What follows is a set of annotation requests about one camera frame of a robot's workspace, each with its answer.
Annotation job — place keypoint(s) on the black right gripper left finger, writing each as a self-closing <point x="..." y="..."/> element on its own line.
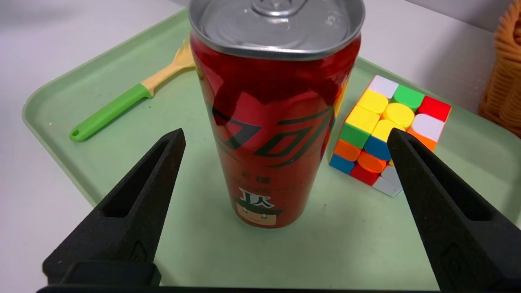
<point x="130" y="228"/>

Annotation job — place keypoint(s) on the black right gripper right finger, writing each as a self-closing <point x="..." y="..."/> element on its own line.
<point x="452" y="228"/>

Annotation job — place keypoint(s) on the red soda can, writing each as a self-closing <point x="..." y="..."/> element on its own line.
<point x="268" y="122"/>

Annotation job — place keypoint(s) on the orange wicker basket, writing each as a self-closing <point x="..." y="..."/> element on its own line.
<point x="504" y="81"/>

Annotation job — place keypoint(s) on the light green plastic tray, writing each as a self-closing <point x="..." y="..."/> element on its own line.
<point x="346" y="244"/>

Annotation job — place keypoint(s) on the multicoloured puzzle cube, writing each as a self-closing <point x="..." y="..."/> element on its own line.
<point x="378" y="118"/>

